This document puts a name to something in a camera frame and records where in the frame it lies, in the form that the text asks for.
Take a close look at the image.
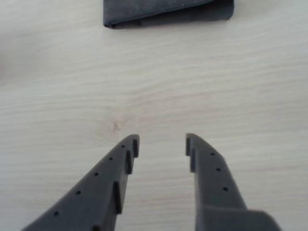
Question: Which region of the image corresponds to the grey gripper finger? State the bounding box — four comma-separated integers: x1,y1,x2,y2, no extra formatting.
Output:
185,133,249,231
20,134,141,231

